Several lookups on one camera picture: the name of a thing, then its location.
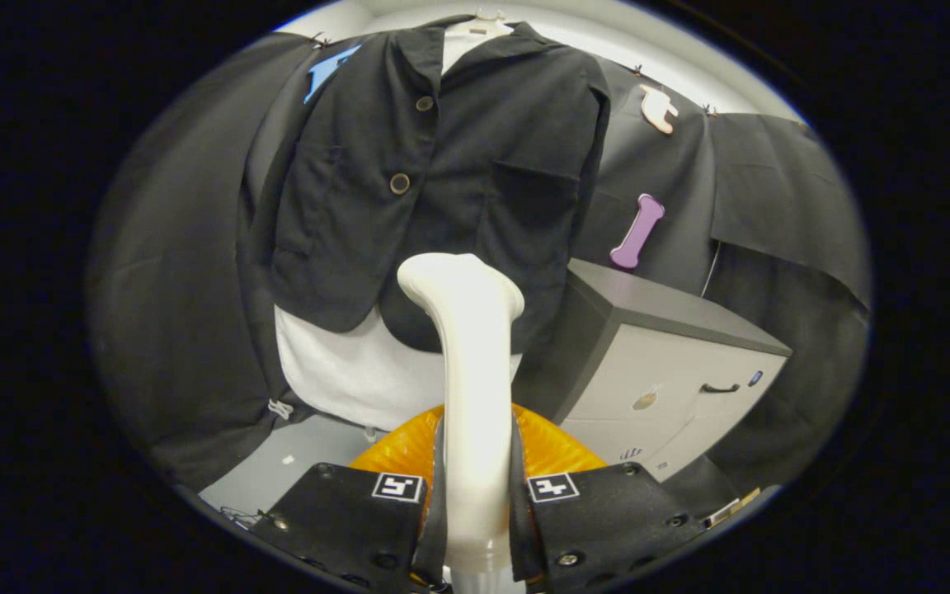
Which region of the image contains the black jacket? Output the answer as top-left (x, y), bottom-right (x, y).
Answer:
top-left (237, 15), bottom-right (612, 356)

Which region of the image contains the white clothes hanger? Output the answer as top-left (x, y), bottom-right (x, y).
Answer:
top-left (446, 8), bottom-right (517, 38)

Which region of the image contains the white garment steamer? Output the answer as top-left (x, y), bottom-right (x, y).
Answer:
top-left (397, 252), bottom-right (525, 594)

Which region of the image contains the white cable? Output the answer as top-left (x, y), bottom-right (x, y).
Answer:
top-left (699, 243), bottom-right (723, 298)

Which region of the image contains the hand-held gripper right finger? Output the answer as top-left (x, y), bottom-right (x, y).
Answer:
top-left (510, 403), bottom-right (707, 594)

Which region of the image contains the black backdrop cloth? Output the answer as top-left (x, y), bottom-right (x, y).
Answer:
top-left (86, 33), bottom-right (872, 496)

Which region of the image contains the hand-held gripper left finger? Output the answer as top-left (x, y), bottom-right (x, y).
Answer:
top-left (248, 404), bottom-right (448, 591)

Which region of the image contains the grey cabinet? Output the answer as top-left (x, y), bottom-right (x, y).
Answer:
top-left (512, 258), bottom-right (793, 483)

